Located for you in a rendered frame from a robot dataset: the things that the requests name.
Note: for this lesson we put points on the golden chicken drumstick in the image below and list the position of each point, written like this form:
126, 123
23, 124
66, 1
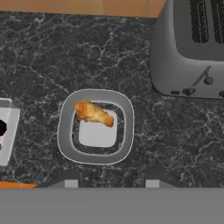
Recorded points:
92, 113

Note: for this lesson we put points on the dark purple eggplant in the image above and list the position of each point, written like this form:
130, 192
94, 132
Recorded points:
2, 127

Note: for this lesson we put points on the grey toaster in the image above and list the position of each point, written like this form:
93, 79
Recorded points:
189, 48

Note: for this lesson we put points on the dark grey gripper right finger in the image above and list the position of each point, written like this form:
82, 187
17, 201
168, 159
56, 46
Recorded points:
152, 179

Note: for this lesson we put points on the clear square meat container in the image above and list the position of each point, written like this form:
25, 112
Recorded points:
96, 126

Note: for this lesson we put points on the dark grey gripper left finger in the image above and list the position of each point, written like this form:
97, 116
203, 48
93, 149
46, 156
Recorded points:
71, 179

